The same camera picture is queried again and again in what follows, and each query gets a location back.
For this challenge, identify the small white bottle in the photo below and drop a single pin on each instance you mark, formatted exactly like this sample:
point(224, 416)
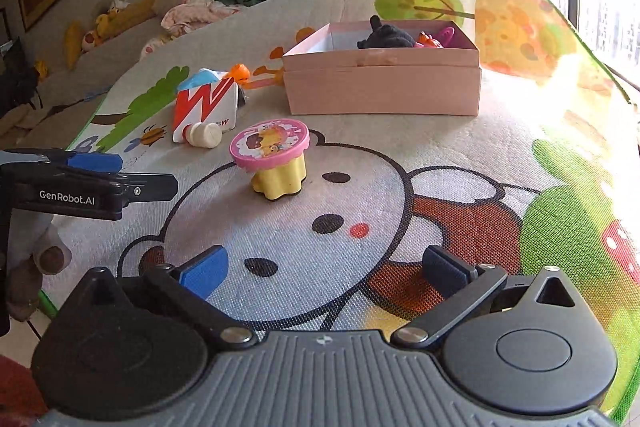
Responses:
point(203, 135)

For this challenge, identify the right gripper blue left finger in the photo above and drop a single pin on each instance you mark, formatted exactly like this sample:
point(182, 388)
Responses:
point(202, 274)

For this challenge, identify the pink cardboard box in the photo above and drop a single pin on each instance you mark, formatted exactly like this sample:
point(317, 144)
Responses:
point(327, 73)

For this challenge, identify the gloved left hand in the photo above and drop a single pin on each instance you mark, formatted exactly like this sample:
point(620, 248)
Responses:
point(35, 250)

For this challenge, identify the red white W box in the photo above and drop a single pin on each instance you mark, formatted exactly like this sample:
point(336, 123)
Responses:
point(212, 103)

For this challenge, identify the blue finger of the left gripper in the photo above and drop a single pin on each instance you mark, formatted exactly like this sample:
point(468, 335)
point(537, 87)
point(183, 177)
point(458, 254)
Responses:
point(95, 162)

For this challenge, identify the pink floral cloth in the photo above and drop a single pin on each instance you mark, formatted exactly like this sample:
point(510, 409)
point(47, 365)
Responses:
point(187, 17)

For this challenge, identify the yellow plush toy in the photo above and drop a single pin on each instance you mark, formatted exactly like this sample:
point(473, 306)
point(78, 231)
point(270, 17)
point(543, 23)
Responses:
point(119, 17)

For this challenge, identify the pink yellow stool toy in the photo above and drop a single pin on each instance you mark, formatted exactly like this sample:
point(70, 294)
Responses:
point(273, 152)

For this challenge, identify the colourful cartoon play mat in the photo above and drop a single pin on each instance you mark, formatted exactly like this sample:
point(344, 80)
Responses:
point(546, 173)

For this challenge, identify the blue tissue pack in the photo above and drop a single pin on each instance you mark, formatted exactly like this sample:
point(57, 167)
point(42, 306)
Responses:
point(200, 78)

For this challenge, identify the orange plastic shell toy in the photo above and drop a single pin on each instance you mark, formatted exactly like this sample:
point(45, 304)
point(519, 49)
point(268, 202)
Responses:
point(240, 74)

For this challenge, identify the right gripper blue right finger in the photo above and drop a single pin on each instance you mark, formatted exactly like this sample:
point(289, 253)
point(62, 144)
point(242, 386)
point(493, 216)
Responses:
point(446, 272)

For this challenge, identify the pink plastic basket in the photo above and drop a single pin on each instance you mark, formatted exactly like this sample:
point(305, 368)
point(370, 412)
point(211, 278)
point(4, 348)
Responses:
point(445, 36)

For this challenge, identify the black plush toy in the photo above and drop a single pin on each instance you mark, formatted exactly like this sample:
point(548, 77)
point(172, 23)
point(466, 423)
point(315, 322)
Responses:
point(384, 35)

